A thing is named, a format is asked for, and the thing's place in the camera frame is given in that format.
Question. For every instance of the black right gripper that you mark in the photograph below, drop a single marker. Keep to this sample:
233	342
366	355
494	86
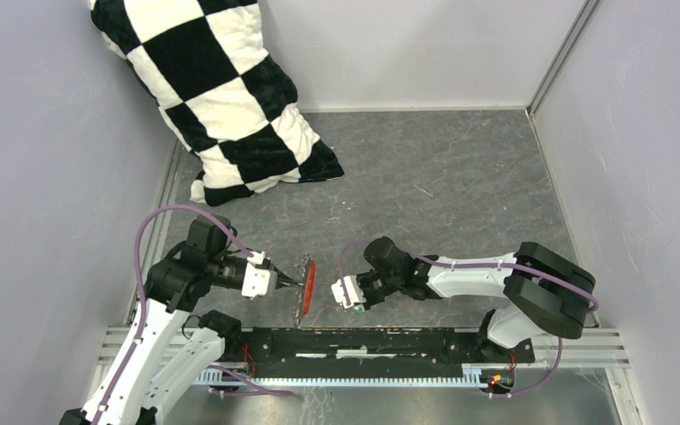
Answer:
369	301

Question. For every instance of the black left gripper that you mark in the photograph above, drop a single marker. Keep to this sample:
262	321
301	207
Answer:
282	281

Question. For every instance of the metal key holder red handle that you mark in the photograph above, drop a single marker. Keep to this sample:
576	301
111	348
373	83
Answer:
307	272

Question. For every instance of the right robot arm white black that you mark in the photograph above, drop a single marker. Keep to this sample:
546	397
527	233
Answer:
546	293

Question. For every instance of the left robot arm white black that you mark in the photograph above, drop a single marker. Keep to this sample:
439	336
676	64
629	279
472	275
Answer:
139	387

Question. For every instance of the black white checkered pillow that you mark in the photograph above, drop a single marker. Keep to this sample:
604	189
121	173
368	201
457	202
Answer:
219	90

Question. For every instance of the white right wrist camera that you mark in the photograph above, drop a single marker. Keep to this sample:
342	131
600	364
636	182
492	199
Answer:
346	292

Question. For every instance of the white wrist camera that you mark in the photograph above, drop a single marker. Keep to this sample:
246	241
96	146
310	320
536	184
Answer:
346	292
259	280

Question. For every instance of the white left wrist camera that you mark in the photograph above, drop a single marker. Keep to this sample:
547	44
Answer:
259	280

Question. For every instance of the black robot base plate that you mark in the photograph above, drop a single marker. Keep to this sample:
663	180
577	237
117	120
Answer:
368	352

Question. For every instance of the aluminium frame rail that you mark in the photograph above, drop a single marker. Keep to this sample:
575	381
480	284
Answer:
598	348

